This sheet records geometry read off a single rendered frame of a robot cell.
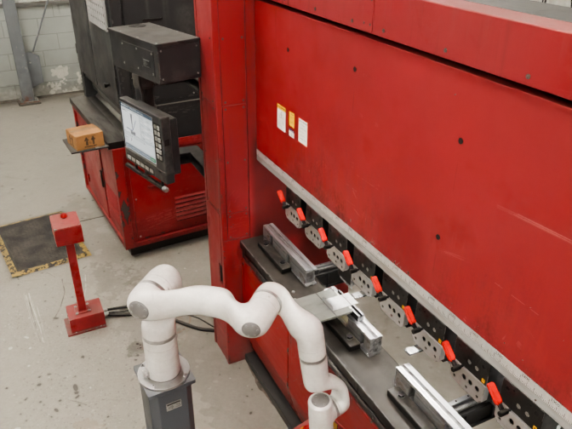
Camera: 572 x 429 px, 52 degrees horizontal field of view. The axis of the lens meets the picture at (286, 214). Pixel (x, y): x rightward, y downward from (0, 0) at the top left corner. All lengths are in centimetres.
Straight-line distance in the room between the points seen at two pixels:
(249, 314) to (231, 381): 186
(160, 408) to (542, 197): 148
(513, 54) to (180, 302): 122
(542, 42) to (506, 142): 27
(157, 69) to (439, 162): 156
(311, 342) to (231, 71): 149
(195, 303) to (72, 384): 198
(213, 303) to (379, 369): 85
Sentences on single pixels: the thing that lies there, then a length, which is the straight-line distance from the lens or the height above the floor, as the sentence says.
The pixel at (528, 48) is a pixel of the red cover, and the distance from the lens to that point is 151.
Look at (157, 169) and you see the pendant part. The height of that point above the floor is 130.
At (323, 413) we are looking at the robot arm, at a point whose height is 104.
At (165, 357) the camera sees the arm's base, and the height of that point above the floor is 112.
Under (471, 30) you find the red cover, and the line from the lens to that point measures 163.
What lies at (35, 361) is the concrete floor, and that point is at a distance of 404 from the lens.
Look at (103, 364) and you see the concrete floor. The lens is 388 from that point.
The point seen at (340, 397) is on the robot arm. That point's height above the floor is 104.
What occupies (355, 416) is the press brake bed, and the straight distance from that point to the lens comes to 252.
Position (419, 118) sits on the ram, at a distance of 185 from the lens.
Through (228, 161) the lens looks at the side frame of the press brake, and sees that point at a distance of 301.
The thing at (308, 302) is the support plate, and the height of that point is 100.
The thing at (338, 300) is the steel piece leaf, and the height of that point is 100.
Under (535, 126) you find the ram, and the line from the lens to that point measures 153.
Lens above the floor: 255
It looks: 29 degrees down
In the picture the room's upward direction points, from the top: 1 degrees clockwise
